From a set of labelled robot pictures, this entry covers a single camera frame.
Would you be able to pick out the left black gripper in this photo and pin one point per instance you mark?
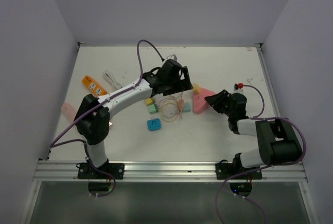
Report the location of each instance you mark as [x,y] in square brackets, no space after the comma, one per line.
[182,85]

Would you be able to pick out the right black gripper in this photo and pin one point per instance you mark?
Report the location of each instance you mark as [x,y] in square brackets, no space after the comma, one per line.
[216,100]

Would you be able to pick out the pink power strip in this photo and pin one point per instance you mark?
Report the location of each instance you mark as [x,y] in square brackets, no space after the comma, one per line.
[68,111]
[199,102]

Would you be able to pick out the yellow cube plug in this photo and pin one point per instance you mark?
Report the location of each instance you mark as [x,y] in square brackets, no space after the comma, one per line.
[196,88]

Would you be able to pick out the yellow USB charger plug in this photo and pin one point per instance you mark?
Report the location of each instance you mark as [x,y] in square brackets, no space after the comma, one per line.
[149,101]

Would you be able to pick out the teal round plug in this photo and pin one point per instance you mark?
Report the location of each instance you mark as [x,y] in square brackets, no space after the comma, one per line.
[187,107]

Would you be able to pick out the green USB charger plug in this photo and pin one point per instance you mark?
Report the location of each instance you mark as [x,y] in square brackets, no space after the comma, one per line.
[153,108]

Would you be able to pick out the blue plug adapter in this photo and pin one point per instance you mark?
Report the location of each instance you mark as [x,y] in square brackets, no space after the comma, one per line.
[154,124]

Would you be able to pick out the orange USB charger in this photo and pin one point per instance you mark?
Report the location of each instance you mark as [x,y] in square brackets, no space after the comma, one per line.
[94,87]

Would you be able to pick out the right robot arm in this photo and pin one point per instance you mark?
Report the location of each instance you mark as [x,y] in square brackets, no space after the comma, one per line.
[277,142]

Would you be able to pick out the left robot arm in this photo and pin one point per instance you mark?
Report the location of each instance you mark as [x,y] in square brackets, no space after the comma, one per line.
[94,114]

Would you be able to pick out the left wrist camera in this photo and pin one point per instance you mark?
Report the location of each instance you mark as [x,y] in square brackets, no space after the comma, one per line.
[171,57]

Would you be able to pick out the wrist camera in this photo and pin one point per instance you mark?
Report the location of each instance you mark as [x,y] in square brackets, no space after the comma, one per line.
[238,88]
[171,57]

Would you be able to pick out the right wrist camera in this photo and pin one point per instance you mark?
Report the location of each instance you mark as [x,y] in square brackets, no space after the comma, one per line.
[238,88]

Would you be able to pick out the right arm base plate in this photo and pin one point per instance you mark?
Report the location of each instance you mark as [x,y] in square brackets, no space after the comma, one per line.
[234,169]

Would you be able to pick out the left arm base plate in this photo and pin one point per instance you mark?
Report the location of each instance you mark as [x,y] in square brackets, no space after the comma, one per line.
[104,172]

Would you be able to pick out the aluminium front rail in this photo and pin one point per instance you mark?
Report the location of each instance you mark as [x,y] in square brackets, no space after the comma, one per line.
[149,171]

